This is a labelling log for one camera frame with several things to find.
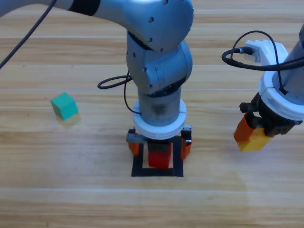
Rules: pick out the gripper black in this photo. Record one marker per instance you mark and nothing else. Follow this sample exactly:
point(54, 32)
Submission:
point(273, 123)
point(159, 146)

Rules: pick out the red wooden block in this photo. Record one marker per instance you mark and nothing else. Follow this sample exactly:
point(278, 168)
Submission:
point(158, 160)

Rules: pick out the yellow wooden block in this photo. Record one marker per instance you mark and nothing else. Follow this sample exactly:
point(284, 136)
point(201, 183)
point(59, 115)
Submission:
point(255, 142)

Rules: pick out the green wooden block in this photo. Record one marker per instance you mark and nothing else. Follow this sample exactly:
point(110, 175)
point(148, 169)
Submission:
point(64, 107)

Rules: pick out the black tape square outline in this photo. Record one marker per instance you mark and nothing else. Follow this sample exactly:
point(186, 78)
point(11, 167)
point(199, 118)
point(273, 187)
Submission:
point(156, 172)

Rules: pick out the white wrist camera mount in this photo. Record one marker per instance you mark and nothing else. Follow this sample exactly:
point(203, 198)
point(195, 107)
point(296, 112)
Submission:
point(159, 131)
point(275, 104)

